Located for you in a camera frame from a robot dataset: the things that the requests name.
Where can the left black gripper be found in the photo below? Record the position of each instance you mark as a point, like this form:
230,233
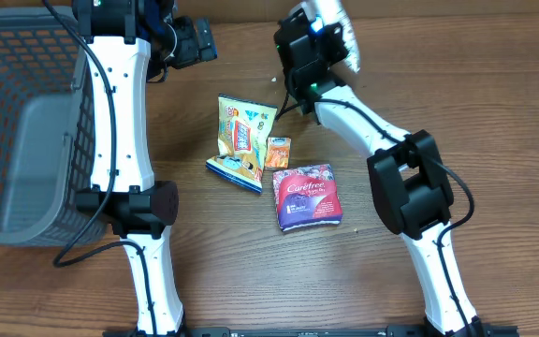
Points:
194,52

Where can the yellow snack chip bag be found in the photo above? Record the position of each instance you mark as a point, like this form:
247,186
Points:
243,130

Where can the orange small packet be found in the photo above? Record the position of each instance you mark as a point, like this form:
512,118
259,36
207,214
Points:
278,153

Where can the white tube gold cap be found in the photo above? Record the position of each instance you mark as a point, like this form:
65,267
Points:
322,13

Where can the red purple Carefree pack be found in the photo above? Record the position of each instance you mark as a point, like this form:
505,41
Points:
306,197

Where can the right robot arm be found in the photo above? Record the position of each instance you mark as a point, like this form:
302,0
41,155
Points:
410,185

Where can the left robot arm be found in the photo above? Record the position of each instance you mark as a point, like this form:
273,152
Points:
128,43

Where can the grey plastic mesh basket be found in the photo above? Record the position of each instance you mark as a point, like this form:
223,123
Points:
47,133

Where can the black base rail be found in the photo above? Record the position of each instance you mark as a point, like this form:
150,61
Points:
390,331

